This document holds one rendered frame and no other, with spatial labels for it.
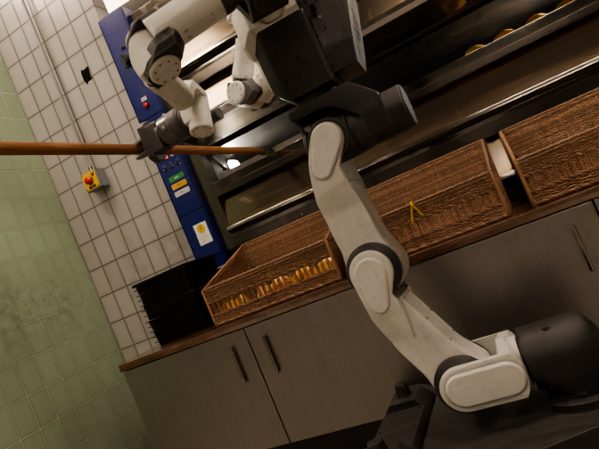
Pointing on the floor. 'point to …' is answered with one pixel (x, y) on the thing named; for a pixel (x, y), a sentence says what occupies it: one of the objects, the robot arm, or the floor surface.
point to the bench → (362, 338)
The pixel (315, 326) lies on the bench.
